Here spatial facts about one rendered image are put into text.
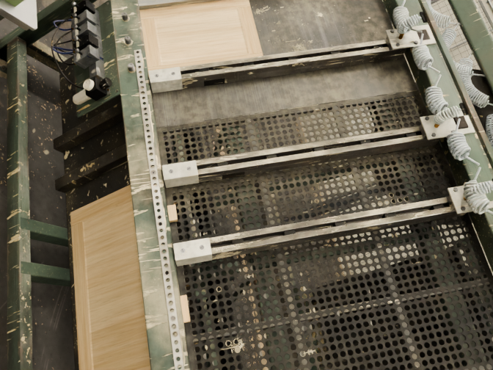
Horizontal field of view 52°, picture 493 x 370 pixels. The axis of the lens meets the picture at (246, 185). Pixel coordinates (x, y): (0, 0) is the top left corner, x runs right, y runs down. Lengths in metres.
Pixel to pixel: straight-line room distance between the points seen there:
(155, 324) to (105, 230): 0.68
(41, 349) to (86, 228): 0.56
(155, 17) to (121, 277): 1.12
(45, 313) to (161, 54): 1.27
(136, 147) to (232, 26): 0.72
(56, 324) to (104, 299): 0.43
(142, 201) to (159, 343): 0.50
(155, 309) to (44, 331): 0.89
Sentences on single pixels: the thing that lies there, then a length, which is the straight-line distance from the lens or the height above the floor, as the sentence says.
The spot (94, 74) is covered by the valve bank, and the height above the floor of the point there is 0.73.
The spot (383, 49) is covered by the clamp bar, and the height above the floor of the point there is 1.75.
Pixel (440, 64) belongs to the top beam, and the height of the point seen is 1.93.
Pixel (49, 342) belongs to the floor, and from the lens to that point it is 2.52.
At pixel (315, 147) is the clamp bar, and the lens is 1.92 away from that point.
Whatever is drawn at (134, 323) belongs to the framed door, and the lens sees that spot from 2.07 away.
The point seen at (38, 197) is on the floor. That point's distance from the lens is 2.71.
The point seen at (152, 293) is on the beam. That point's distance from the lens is 1.73.
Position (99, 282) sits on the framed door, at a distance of 2.23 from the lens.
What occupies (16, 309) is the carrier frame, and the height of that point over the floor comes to 0.16.
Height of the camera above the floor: 1.86
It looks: 23 degrees down
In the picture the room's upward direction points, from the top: 67 degrees clockwise
